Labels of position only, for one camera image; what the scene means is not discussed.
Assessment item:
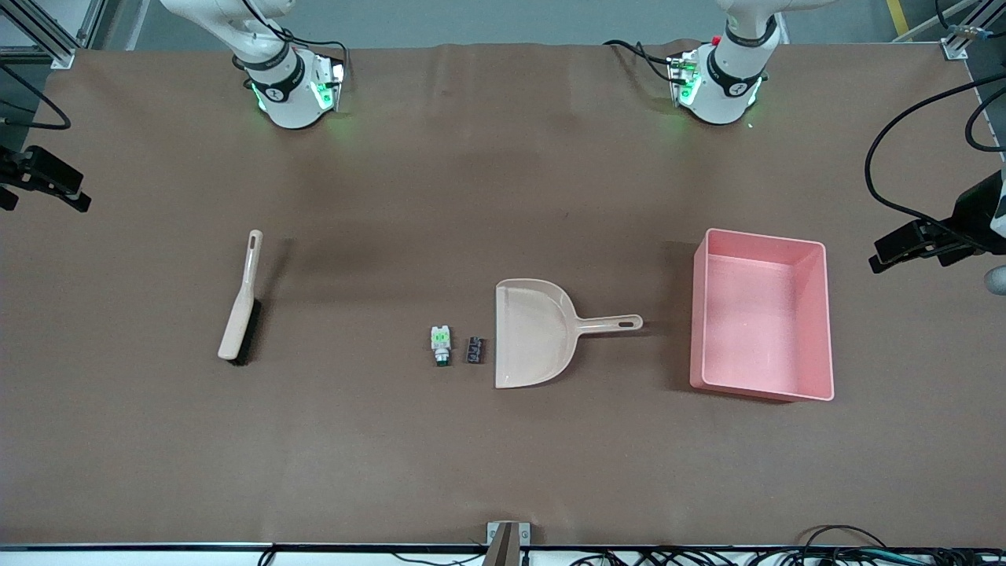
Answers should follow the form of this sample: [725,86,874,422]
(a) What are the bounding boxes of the beige plastic dustpan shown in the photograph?
[494,278,644,390]

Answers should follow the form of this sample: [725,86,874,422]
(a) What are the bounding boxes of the pink plastic bin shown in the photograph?
[689,228,835,403]

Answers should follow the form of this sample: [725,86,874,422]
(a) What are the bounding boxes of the brown table mat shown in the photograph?
[0,39,1006,547]

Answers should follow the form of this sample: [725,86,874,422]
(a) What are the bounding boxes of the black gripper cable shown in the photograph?
[965,86,1006,153]
[865,75,1006,230]
[0,67,72,131]

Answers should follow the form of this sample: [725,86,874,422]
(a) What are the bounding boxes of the aluminium frame post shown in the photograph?
[896,0,1006,61]
[0,0,107,68]

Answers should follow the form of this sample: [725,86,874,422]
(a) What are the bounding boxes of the black arm base cable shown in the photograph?
[604,39,685,84]
[236,0,351,83]

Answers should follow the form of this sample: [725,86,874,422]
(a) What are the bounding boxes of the black looped floor cable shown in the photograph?
[802,524,889,551]

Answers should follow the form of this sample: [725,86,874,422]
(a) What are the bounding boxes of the teal floor cable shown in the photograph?
[825,549,936,564]

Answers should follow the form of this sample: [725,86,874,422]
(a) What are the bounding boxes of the black floor cable tangle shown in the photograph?
[566,546,1006,566]

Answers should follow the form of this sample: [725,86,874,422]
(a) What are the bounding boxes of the metal mounting bracket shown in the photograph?
[486,522,531,566]

